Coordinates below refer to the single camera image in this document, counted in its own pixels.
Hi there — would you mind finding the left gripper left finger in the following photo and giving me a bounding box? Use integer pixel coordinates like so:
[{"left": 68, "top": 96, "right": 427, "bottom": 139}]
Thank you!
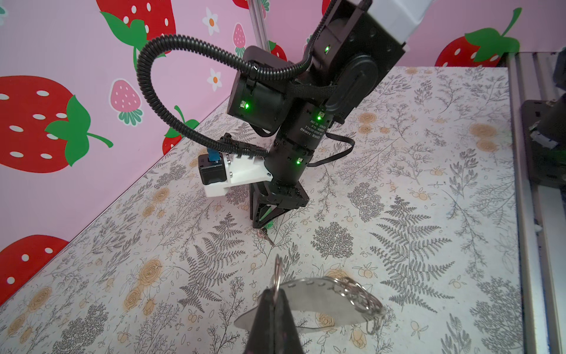
[{"left": 244, "top": 289, "right": 275, "bottom": 354}]

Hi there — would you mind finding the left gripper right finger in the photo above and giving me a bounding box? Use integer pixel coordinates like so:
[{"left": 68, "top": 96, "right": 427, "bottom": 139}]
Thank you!
[{"left": 274, "top": 289, "right": 305, "bottom": 354}]

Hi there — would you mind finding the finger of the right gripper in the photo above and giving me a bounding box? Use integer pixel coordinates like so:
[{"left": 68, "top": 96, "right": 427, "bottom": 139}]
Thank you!
[{"left": 253, "top": 205, "right": 283, "bottom": 229}]

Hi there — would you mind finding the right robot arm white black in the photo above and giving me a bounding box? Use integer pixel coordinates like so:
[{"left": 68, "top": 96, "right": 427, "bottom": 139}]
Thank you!
[{"left": 228, "top": 1, "right": 431, "bottom": 229}]

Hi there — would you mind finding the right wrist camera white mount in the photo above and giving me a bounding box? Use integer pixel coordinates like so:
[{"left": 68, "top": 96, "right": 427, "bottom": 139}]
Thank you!
[{"left": 198, "top": 150, "right": 273, "bottom": 198}]

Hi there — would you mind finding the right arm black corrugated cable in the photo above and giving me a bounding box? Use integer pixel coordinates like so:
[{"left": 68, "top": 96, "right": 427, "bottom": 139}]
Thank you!
[{"left": 136, "top": 0, "right": 372, "bottom": 158}]

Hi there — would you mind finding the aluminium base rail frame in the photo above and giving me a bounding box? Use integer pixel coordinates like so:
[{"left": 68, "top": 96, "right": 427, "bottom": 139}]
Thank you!
[{"left": 506, "top": 53, "right": 565, "bottom": 353}]

